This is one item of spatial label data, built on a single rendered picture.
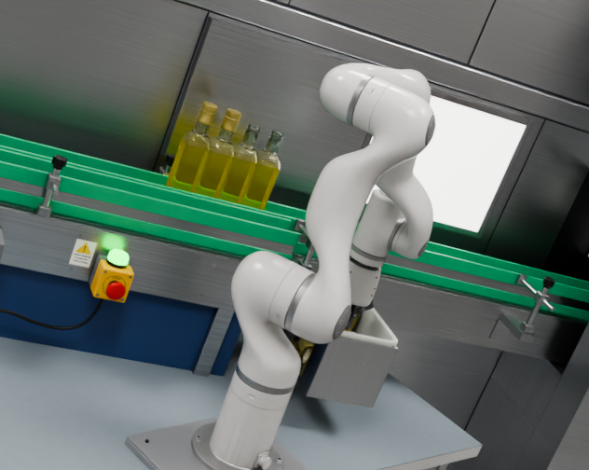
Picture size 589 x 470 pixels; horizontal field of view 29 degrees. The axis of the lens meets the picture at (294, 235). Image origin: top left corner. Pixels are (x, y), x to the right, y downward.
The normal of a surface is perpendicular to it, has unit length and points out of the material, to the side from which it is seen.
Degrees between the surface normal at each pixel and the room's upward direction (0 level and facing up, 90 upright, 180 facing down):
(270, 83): 90
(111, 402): 0
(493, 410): 90
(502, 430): 90
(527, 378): 90
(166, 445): 4
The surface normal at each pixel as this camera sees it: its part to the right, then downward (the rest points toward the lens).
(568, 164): 0.30, 0.42
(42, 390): 0.36, -0.88
